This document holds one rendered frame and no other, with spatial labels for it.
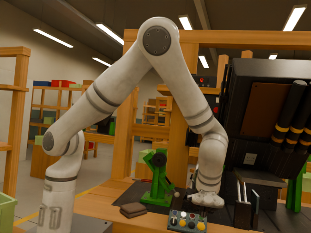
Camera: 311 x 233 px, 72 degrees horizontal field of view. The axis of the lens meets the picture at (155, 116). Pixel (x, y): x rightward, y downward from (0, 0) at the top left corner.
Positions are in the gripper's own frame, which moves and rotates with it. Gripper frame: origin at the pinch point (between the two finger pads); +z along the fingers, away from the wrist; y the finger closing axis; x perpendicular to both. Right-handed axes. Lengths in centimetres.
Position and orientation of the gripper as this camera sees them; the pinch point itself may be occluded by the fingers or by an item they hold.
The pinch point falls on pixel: (203, 211)
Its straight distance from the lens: 84.5
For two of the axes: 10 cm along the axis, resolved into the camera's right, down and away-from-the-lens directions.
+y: -9.8, -0.9, 1.9
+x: -2.1, 5.5, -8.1
